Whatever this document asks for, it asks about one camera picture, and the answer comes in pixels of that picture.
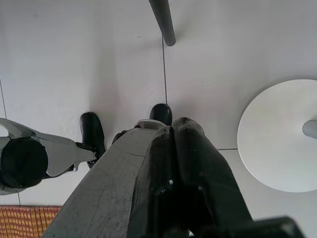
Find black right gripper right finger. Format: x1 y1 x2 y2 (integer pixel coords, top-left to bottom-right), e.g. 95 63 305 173
172 116 254 235

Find robot left leg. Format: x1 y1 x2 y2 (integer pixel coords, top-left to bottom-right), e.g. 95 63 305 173
0 112 107 196

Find orange patterned mat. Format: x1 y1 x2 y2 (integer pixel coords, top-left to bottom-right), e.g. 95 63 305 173
0 205 62 238

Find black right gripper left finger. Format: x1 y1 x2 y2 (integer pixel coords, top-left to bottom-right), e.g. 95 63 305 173
42 125 190 238

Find dark grey table leg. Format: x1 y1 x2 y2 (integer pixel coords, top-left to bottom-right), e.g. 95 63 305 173
148 0 176 47

